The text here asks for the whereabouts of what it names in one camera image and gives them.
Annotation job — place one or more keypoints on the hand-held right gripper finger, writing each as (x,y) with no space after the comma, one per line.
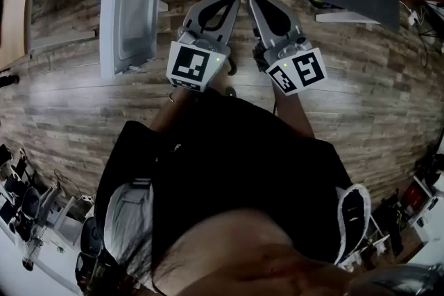
(259,38)
(295,29)

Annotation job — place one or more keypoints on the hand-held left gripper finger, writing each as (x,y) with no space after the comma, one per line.
(227,33)
(190,21)

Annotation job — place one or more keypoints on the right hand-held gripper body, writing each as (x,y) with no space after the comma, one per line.
(308,69)

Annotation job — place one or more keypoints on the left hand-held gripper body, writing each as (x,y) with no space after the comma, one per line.
(189,62)

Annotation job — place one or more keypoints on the white microwave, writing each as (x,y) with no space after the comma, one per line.
(132,10)

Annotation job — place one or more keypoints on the person's left forearm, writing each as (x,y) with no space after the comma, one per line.
(170,118)

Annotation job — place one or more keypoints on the person's right forearm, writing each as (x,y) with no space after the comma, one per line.
(295,114)

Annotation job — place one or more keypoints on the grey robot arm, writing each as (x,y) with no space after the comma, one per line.
(31,208)

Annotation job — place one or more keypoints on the black shoe with yellow charms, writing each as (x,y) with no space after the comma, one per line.
(231,66)
(230,91)

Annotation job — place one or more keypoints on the black round basket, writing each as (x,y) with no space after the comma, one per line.
(319,4)

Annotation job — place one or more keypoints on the person in dark shirt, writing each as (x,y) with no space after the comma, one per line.
(236,166)

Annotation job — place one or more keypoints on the white power strip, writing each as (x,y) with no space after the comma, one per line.
(412,18)

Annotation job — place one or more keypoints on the white cabinet with red box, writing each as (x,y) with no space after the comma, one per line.
(421,197)

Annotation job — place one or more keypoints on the black bag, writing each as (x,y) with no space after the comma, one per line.
(392,218)

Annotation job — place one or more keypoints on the light wooden table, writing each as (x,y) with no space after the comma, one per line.
(15,10)

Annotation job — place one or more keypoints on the white folding stand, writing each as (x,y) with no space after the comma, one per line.
(376,235)

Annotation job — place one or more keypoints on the person's face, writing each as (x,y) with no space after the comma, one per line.
(249,260)

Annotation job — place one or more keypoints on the black round device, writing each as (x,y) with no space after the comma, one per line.
(90,242)

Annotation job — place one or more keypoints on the white cluttered workbench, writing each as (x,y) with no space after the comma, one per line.
(21,274)

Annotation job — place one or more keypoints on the grey head mount part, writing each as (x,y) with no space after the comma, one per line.
(399,279)

